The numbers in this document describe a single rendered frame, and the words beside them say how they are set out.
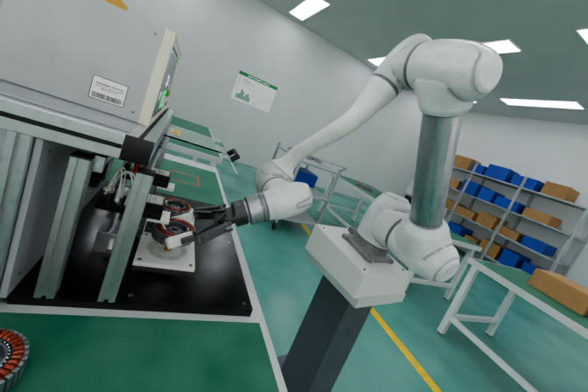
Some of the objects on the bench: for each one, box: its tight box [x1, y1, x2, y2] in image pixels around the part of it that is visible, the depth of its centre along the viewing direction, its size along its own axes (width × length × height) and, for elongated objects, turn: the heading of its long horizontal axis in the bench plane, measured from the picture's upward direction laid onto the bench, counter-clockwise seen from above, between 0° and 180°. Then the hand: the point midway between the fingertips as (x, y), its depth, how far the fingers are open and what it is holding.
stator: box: [163, 198, 191, 218], centre depth 98 cm, size 11×11×4 cm
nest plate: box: [132, 232, 195, 272], centre depth 76 cm, size 15×15×1 cm
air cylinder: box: [92, 218, 122, 254], centre depth 70 cm, size 5×8×6 cm
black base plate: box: [7, 181, 253, 317], centre depth 87 cm, size 47×64×2 cm
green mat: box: [106, 158, 225, 206], centre depth 136 cm, size 94×61×1 cm, turn 46°
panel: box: [0, 137, 114, 298], centre depth 74 cm, size 1×66×30 cm, turn 136°
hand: (175, 230), depth 76 cm, fingers closed on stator, 11 cm apart
